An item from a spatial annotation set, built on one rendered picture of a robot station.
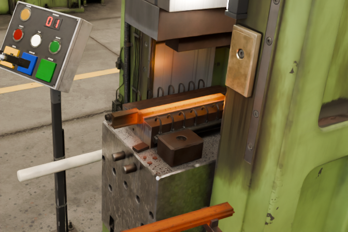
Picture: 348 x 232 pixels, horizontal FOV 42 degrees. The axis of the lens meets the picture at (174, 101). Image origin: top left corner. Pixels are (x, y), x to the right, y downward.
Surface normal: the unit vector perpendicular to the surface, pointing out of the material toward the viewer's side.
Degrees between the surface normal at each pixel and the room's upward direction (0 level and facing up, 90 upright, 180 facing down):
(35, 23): 60
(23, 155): 0
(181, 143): 0
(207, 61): 90
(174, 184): 90
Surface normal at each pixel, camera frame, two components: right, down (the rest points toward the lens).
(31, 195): 0.07, -0.90
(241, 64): -0.84, 0.18
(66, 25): -0.43, -0.16
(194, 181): 0.54, 0.40
